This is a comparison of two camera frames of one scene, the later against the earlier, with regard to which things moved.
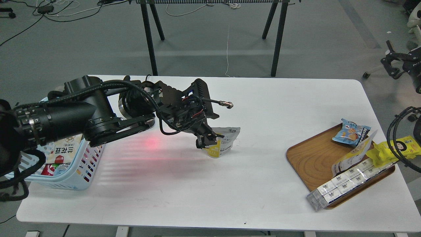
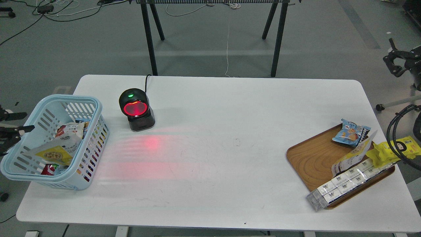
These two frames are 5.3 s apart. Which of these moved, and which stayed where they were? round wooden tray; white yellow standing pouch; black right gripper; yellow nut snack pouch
Moved: yellow nut snack pouch
Stayed: round wooden tray; black right gripper; white yellow standing pouch
